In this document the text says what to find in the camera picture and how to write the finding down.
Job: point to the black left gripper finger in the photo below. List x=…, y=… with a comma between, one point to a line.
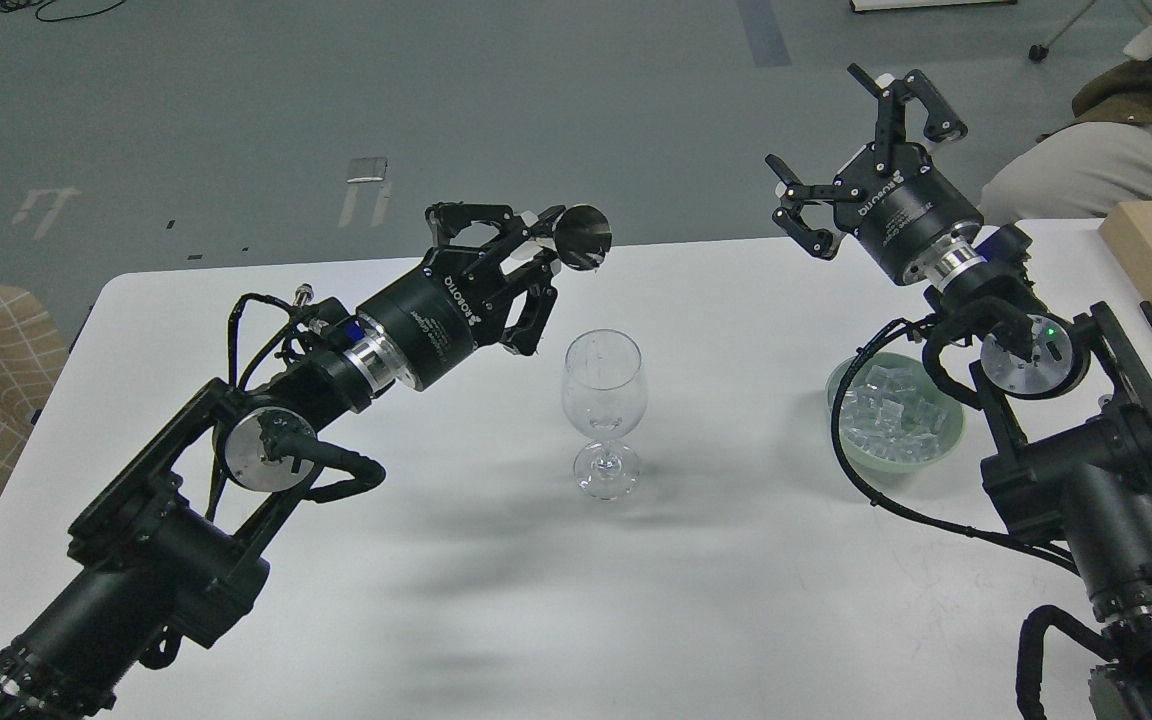
x=533, y=282
x=447, y=219

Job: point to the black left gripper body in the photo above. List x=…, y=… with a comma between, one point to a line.
x=423, y=325

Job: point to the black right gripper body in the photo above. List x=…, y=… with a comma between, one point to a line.
x=899, y=217

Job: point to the steel double jigger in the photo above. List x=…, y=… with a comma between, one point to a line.
x=580, y=235

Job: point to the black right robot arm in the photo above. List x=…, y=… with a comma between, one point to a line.
x=1068, y=402

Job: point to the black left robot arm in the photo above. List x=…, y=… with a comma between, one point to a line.
x=171, y=550

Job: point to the clear wine glass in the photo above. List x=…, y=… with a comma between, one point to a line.
x=603, y=393

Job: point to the clear ice cubes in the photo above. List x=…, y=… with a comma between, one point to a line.
x=885, y=415

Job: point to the office chair base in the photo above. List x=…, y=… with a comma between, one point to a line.
x=1039, y=52

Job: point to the green bowl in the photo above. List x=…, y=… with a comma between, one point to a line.
x=954, y=410

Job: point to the seated person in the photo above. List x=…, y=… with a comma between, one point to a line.
x=1084, y=170

